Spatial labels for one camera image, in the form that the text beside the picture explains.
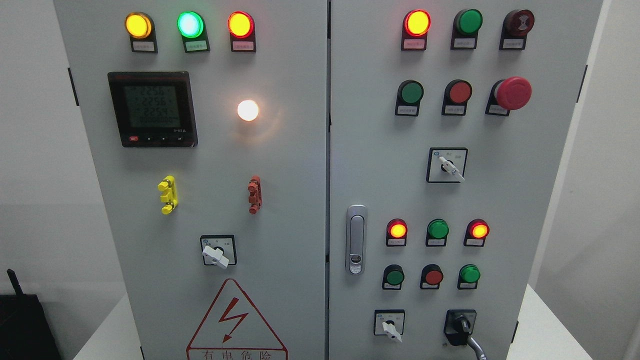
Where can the grey left cabinet door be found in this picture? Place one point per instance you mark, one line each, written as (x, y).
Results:
(281, 249)

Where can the grey cabinet door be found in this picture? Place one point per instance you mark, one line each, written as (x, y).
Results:
(379, 160)
(281, 249)

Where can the green push button upper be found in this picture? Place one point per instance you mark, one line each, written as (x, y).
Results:
(409, 95)

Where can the silver door latch handle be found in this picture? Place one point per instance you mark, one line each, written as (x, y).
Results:
(356, 228)

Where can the green indicator light lower middle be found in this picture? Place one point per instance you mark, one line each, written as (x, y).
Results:
(436, 233)

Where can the red indicator light lower right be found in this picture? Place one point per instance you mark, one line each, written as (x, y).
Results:
(476, 233)

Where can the red lit indicator light left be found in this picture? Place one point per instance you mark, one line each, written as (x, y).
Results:
(241, 26)

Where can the white lit indicator lamp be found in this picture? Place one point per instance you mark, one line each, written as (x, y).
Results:
(248, 110)

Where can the dark red buzzer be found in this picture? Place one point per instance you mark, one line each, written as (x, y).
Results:
(516, 26)

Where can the green push button lower right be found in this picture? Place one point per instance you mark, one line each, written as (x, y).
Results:
(468, 277)

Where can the black device with antenna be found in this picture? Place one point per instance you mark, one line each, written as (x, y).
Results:
(24, 331)

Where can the green push button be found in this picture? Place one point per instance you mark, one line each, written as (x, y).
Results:
(392, 277)
(409, 95)
(468, 277)

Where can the black rotary knob switch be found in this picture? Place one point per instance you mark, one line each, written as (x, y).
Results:
(459, 326)

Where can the red lit indicator top right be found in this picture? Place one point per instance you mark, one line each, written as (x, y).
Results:
(415, 28)

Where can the red electric hazard warning sticker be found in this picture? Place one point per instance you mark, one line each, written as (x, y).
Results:
(234, 329)

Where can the white selector switch upper right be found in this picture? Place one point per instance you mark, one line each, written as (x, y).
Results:
(446, 165)

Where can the yellow indicator light top left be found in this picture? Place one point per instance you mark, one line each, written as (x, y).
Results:
(141, 31)

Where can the green indicator light top right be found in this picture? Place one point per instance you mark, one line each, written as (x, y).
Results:
(465, 29)

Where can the white selector switch bottom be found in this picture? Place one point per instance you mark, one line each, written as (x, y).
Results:
(389, 323)

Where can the red mushroom emergency stop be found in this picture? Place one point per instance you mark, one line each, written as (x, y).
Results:
(508, 95)

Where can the green lit indicator light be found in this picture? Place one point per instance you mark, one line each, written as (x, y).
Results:
(192, 29)

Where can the white selector switch left door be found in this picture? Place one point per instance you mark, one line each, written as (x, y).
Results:
(218, 250)

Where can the red terminal connector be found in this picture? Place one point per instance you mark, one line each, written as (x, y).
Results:
(255, 194)

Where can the yellow terminal connector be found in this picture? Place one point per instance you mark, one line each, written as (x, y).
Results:
(169, 194)

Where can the red push button lower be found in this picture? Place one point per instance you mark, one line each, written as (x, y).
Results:
(431, 277)

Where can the white selector switch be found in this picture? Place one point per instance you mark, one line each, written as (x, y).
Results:
(446, 165)
(389, 323)

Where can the red push button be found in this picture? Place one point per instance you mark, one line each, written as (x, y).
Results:
(431, 277)
(456, 96)

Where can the red push button upper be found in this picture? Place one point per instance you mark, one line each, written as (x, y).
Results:
(456, 96)

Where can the green push button lower left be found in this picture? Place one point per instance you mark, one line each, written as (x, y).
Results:
(392, 277)

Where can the black digital power meter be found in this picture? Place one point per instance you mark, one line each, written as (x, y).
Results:
(153, 109)

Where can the red lit indicator lower left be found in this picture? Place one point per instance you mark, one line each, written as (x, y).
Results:
(396, 233)

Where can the grey right cabinet door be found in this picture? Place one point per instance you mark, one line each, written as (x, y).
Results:
(379, 160)

